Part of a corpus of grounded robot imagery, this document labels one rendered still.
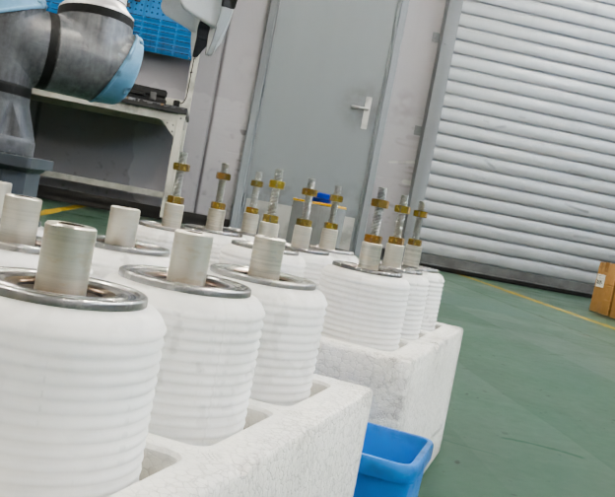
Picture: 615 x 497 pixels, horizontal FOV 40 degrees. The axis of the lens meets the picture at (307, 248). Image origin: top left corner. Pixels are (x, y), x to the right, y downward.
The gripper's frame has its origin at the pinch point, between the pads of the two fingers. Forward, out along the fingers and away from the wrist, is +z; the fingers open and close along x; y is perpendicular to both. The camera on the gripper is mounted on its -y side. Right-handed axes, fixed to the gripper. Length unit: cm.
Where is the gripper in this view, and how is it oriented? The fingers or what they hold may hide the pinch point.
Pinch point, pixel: (209, 45)
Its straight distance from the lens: 98.1
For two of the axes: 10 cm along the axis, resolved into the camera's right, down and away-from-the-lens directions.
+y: -8.4, -1.3, -5.2
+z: -1.8, 9.8, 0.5
